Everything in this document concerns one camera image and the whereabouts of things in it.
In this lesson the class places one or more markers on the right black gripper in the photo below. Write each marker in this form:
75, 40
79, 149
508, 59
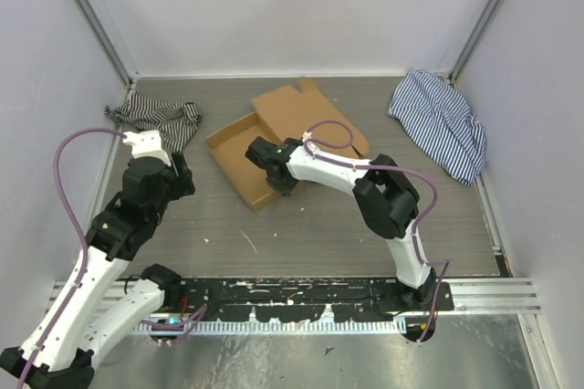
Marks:
284, 189

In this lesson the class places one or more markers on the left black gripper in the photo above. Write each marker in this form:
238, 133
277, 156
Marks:
183, 182

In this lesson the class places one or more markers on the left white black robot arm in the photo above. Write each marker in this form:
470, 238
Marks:
72, 341

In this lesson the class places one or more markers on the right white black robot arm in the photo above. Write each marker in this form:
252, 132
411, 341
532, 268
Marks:
387, 200

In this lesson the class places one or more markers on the black white striped cloth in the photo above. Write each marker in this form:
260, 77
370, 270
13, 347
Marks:
177, 122

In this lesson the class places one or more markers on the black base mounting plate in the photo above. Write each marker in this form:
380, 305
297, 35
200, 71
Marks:
295, 300

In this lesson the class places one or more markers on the blue white striped cloth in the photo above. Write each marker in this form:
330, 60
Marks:
440, 122

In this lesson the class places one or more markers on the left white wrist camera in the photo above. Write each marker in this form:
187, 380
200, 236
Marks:
146, 144

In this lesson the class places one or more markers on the slotted grey cable duct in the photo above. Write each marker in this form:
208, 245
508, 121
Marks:
324, 326

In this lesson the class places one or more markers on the left aluminium frame post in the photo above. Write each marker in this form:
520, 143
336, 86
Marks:
102, 34

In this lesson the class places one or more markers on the aluminium frame post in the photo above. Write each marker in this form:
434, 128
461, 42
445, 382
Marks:
485, 19
102, 34

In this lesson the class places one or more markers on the aluminium front rail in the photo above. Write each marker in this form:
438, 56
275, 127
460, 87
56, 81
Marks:
472, 296

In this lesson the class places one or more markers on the right aluminium frame post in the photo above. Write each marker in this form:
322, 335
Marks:
485, 19

